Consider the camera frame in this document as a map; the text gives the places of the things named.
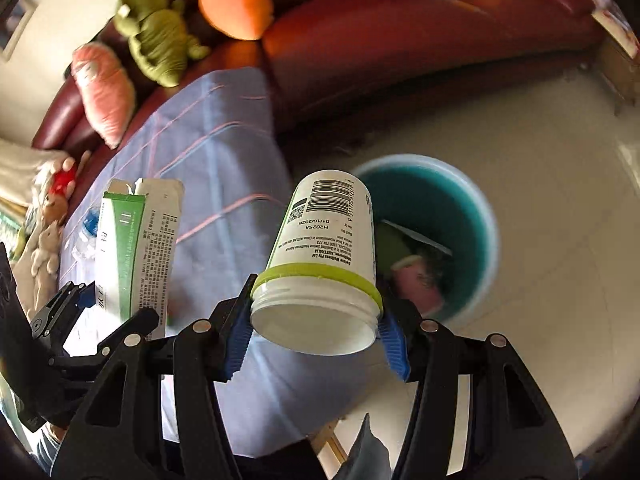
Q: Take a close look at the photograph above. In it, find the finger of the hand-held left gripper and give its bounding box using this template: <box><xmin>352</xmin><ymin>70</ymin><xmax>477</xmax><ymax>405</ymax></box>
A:
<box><xmin>50</xmin><ymin>307</ymin><xmax>162</xmax><ymax>368</ymax></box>
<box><xmin>30</xmin><ymin>282</ymin><xmax>96</xmax><ymax>356</ymax></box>

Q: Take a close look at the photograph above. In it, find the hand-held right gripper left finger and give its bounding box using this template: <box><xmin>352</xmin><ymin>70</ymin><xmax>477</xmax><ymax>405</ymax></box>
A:
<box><xmin>52</xmin><ymin>272</ymin><xmax>261</xmax><ymax>480</ymax></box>

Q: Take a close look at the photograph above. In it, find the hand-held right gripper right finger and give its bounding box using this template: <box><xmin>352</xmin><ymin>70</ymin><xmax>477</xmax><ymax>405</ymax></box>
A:
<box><xmin>377</xmin><ymin>295</ymin><xmax>576</xmax><ymax>480</ymax></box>

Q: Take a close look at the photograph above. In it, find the clear water bottle blue label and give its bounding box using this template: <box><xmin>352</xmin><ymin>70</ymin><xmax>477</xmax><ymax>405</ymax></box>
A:
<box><xmin>70</xmin><ymin>207</ymin><xmax>106</xmax><ymax>261</ymax></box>

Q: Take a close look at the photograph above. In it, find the pink cartoon paper cup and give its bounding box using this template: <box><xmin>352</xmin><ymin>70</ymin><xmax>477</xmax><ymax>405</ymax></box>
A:
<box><xmin>390</xmin><ymin>255</ymin><xmax>447</xmax><ymax>312</ymax></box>

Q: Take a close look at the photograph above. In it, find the green and white carton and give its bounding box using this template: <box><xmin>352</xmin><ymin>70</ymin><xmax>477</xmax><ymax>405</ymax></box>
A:
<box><xmin>94</xmin><ymin>178</ymin><xmax>186</xmax><ymax>341</ymax></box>

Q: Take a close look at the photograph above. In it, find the white jar green label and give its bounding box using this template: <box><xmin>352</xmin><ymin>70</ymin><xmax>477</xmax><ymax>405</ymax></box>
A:
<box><xmin>248</xmin><ymin>170</ymin><xmax>384</xmax><ymax>357</ymax></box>

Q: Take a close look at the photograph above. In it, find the teal plastic bucket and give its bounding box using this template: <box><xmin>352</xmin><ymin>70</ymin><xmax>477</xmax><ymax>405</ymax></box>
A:
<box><xmin>350</xmin><ymin>154</ymin><xmax>501</xmax><ymax>326</ymax></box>

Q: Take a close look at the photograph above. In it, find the beige rabbit plush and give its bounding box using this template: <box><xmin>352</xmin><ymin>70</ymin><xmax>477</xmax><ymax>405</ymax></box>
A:
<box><xmin>30</xmin><ymin>222</ymin><xmax>63</xmax><ymax>281</ymax></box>

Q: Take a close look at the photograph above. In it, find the brown teddy bear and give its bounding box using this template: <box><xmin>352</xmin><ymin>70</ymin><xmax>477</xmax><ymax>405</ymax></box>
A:
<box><xmin>39</xmin><ymin>192</ymin><xmax>68</xmax><ymax>226</ymax></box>

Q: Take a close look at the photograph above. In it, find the blue grey cloth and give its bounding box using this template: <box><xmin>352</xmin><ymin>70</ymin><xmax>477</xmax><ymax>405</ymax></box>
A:
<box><xmin>345</xmin><ymin>412</ymin><xmax>391</xmax><ymax>480</ymax></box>

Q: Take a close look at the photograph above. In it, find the wooden table leg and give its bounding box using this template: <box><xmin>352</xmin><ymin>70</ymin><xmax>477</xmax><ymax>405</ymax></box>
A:
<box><xmin>319</xmin><ymin>417</ymin><xmax>351</xmax><ymax>463</ymax></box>

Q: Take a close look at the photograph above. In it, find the blue checked tablecloth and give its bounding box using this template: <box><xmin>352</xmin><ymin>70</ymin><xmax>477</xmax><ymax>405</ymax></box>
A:
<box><xmin>60</xmin><ymin>66</ymin><xmax>381</xmax><ymax>441</ymax></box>

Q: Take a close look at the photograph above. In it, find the pink rabbit plush pillow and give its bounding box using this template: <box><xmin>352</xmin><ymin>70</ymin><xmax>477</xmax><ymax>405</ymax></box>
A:
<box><xmin>71</xmin><ymin>42</ymin><xmax>137</xmax><ymax>150</ymax></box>

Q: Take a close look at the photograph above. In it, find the green dinosaur plush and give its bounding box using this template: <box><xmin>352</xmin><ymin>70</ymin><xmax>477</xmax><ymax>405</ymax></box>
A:
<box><xmin>112</xmin><ymin>0</ymin><xmax>211</xmax><ymax>88</ymax></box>

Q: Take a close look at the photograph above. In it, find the dark red leather sofa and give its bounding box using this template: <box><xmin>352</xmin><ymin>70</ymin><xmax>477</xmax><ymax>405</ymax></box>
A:
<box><xmin>32</xmin><ymin>0</ymin><xmax>616</xmax><ymax>151</ymax></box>

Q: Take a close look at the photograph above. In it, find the orange carrot rabbit plush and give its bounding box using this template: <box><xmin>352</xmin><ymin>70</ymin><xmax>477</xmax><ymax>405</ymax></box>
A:
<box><xmin>195</xmin><ymin>0</ymin><xmax>276</xmax><ymax>41</ymax></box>

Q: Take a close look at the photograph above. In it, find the wooden side cabinet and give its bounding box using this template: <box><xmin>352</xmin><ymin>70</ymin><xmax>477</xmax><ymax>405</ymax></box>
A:
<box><xmin>595</xmin><ymin>0</ymin><xmax>640</xmax><ymax>117</ymax></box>

